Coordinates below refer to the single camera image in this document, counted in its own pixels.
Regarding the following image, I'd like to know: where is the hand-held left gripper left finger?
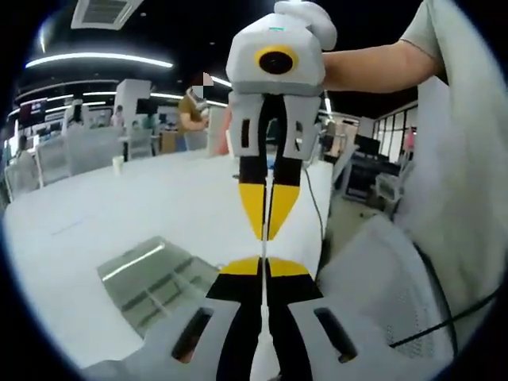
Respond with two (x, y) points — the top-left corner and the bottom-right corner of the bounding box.
(85, 256), (265, 381)

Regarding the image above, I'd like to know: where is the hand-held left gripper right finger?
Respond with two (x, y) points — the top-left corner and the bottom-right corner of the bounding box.
(265, 256), (402, 381)

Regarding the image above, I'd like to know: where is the grey transparent guide fixture box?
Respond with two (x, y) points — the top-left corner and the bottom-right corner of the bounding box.
(97, 236), (221, 338)

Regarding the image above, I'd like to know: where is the grey mesh office chair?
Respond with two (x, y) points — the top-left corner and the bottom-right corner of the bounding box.
(317, 216), (457, 358)

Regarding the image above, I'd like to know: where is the grey desk partition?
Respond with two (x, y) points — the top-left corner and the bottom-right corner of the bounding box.
(39, 126), (156, 183)

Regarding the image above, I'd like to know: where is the person's light shirt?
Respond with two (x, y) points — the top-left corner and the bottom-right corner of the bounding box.
(396, 0), (508, 318)

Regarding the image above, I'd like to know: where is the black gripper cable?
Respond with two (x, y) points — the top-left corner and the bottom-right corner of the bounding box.
(391, 237), (508, 350)
(303, 168), (325, 239)

